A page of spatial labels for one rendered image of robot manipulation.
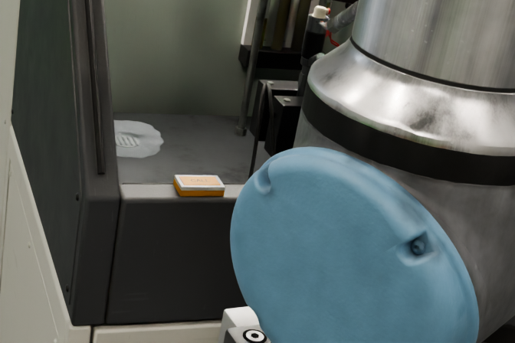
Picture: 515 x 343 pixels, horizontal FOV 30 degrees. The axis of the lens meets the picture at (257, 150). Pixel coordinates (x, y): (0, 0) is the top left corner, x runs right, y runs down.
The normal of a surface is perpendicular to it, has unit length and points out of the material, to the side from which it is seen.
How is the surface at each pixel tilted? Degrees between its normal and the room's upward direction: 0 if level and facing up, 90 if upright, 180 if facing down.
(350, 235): 97
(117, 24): 90
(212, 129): 0
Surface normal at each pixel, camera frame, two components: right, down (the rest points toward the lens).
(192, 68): 0.33, 0.41
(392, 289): -0.63, 0.32
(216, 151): 0.17, -0.91
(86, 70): 0.35, -0.39
